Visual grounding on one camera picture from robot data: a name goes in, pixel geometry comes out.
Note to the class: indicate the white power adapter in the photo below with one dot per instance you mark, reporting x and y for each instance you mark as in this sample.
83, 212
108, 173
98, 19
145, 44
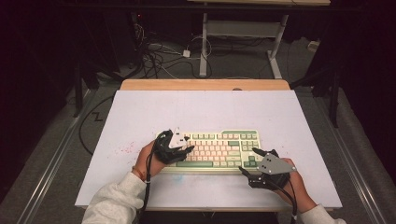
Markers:
186, 53

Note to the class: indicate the small white floor box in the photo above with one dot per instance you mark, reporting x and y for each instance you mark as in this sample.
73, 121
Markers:
313, 46

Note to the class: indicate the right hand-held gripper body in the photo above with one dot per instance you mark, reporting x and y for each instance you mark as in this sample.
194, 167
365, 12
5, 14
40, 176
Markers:
274, 165

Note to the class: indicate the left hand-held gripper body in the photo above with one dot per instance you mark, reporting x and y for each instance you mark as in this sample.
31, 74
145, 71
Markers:
168, 154

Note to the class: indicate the white board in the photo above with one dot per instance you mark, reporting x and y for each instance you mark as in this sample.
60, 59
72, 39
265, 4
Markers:
199, 109

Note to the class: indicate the person's right hand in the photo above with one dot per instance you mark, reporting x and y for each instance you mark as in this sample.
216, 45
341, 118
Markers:
299, 189

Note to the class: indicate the wooden table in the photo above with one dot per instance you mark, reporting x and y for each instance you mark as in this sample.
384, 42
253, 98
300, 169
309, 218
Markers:
202, 84

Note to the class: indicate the person's left hand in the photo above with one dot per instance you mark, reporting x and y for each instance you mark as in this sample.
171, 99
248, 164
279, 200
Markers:
146, 163

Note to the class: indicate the black metal stand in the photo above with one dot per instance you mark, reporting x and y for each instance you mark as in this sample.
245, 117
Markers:
77, 93

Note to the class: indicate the cream green pink keyboard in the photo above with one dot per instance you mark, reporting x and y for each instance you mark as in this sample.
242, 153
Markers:
218, 146

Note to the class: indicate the metal floor rail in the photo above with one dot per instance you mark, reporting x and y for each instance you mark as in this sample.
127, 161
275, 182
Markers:
53, 165
351, 169

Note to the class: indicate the white metal desk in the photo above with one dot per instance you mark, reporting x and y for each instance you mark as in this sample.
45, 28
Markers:
243, 28

